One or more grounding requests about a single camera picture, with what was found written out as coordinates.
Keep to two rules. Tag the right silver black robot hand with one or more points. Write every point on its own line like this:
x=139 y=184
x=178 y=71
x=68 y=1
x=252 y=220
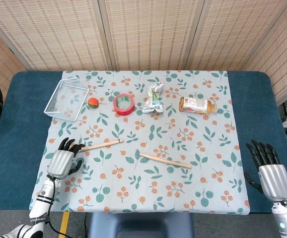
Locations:
x=273 y=178

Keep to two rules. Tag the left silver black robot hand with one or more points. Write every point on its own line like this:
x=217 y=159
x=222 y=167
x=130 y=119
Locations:
x=60 y=162

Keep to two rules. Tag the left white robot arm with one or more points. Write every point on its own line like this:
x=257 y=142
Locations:
x=40 y=205

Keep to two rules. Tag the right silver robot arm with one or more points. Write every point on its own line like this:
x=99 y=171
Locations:
x=286 y=219

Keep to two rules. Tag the small orange green ball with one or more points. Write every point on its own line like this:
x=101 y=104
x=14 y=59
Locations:
x=93 y=102

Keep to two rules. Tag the floral patterned tablecloth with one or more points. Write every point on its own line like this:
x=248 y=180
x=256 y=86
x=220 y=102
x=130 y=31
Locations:
x=143 y=173

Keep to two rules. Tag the red tape roll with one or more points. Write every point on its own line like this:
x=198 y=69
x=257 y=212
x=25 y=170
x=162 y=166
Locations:
x=123 y=104

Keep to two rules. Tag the orange drink plastic bottle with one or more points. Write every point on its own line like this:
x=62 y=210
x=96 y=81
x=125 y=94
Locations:
x=195 y=104

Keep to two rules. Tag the crumpled snack wrapper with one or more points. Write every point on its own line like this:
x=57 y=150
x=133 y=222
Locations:
x=154 y=99

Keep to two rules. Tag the woven bamboo folding screen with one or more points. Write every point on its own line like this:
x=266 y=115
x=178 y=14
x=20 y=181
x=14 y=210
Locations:
x=143 y=32

